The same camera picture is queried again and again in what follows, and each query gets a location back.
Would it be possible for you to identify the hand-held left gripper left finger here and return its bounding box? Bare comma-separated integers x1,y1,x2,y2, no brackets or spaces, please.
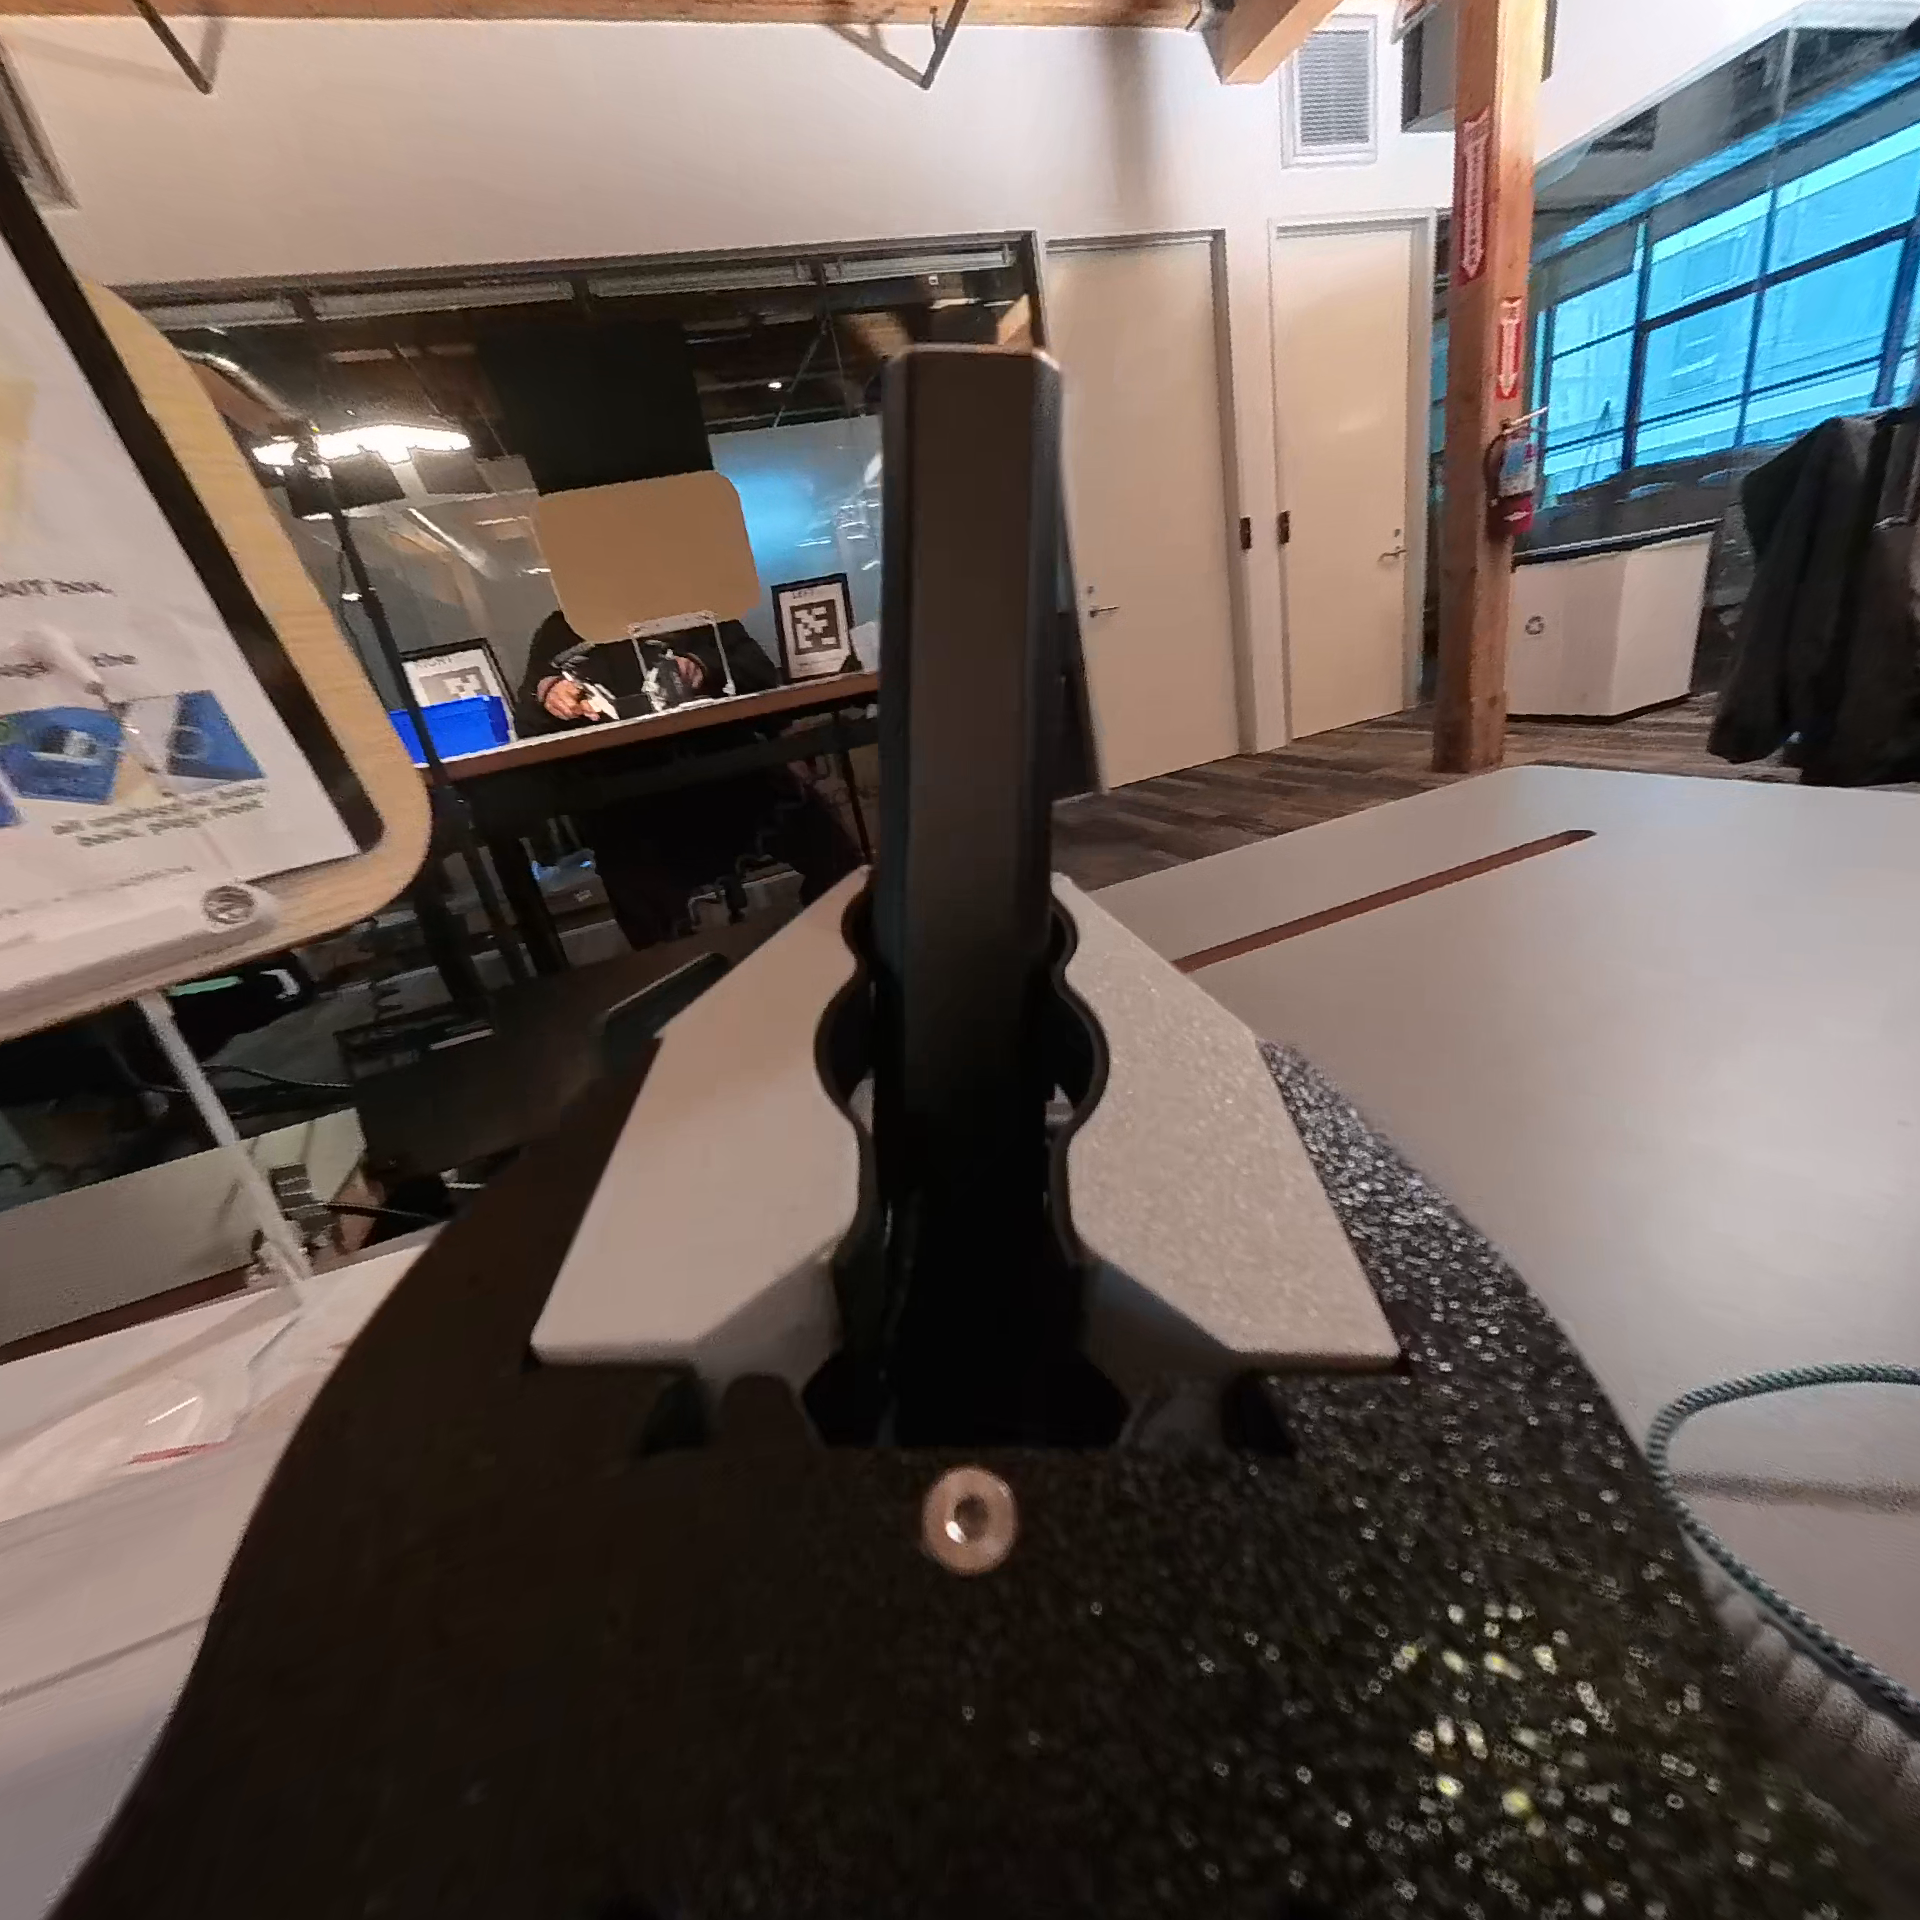
528,868,890,1405

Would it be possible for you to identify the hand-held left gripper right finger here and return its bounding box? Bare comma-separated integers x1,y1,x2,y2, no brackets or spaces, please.
1050,876,1409,1394

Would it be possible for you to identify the green braided cable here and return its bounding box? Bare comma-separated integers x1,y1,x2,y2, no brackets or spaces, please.
1647,1358,1920,1719

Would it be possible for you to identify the large black usb hub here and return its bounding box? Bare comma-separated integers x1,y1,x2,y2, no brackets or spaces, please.
868,347,1129,1450

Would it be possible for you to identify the small blue bin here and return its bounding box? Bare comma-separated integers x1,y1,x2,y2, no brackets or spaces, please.
388,702,521,768

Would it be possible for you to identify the small clear acrylic stand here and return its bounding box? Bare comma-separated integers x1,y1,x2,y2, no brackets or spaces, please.
631,608,737,699

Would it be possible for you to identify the fiducial marker sign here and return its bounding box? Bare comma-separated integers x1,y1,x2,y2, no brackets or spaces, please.
772,574,857,683
400,639,514,717

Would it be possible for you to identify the beige door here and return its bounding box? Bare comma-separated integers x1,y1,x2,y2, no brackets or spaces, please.
1041,232,1247,781
1266,215,1441,739

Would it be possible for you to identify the wooden framed sign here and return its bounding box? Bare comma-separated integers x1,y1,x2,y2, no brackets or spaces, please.
0,227,439,1040

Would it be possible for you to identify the fire extinguisher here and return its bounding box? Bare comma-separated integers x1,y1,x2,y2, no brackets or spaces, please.
1487,413,1547,540

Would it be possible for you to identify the dark hanging jacket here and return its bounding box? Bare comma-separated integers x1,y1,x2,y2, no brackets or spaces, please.
1708,410,1920,790

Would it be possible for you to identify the paned window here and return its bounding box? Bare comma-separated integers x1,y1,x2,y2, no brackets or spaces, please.
1532,31,1920,559

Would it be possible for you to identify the black metal rod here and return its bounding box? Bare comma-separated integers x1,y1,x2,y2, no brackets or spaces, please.
131,0,230,95
840,0,973,90

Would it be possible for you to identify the wooden post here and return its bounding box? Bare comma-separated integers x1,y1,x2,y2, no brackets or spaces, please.
1425,0,1547,773

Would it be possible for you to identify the black wall monitor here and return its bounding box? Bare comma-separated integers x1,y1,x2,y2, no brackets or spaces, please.
480,324,715,497

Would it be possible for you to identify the wall vent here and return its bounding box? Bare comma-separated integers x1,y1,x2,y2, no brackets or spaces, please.
1283,16,1383,164

